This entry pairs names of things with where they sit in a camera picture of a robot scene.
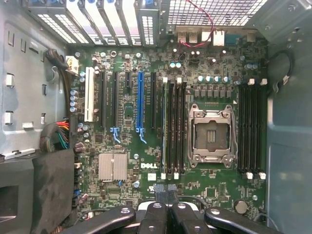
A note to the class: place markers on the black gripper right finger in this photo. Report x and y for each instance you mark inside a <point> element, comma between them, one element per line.
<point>185,219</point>

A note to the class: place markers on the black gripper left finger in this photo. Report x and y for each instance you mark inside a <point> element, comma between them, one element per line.
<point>151,219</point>

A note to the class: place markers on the black RAM slot white clips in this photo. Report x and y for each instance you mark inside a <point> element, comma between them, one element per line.
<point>178,122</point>
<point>248,122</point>
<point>262,122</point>
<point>163,176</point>

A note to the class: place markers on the green Dell motherboard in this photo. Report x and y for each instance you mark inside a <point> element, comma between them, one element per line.
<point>219,181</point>

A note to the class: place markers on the round coin cell battery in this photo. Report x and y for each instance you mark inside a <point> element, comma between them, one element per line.
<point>240,206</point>

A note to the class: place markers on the silver chipset heatsink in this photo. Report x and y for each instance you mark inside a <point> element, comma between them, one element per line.
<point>107,167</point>

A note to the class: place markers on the silver CPU socket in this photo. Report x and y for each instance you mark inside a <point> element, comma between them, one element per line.
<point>211,136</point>

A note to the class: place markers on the black plastic shroud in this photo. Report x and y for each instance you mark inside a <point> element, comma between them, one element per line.
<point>51,185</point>

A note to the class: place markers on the long black expansion slot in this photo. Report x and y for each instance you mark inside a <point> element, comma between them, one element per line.
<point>153,100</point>
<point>102,100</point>
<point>116,100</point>

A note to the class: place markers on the blue expansion slot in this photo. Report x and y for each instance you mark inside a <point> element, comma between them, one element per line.
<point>140,100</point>

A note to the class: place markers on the grey metal PC case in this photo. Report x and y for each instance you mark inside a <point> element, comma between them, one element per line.
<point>288,151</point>

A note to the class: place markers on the white expansion slot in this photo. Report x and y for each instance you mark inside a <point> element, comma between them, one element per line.
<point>89,95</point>

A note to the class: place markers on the short black expansion slot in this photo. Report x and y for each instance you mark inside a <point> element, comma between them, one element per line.
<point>128,80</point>

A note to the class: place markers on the silver rear port block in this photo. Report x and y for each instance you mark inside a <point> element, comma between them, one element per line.
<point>195,36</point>

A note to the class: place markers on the perforated metal slot cover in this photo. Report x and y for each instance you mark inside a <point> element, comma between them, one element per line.
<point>147,29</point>

